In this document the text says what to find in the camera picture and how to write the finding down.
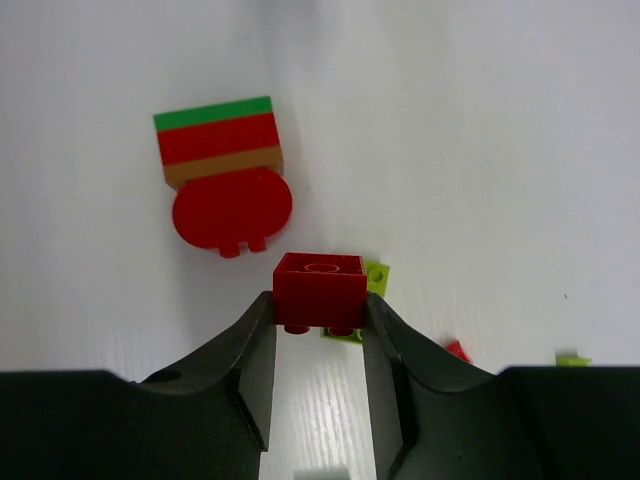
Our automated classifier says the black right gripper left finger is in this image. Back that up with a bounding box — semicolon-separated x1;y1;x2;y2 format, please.
1;291;277;479

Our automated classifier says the lime flat lego plate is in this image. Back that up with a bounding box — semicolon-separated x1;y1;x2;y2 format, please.
321;259;390;344

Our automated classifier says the small lime lego piece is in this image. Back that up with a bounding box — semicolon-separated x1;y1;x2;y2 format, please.
555;352;592;367

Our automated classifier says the red green brown lego stack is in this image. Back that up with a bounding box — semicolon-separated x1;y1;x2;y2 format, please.
153;96;293;258

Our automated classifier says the red square lego brick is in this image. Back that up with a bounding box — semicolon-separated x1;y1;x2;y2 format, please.
272;252;368;335

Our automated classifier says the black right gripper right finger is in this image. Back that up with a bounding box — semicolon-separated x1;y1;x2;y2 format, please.
363;294;639;479

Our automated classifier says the small red sloped lego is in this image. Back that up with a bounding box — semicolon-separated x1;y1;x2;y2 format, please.
445;340;473;364

